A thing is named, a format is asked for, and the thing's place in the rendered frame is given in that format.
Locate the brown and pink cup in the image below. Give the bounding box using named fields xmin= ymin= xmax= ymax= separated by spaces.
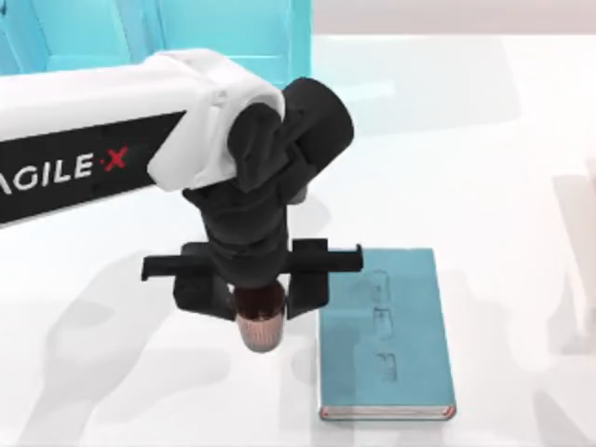
xmin=234 ymin=282 xmax=287 ymax=354

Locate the blue book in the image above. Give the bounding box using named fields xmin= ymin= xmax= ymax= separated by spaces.
xmin=318 ymin=247 xmax=458 ymax=423

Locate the light blue rack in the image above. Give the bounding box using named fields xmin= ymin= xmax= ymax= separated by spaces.
xmin=0 ymin=0 xmax=314 ymax=92

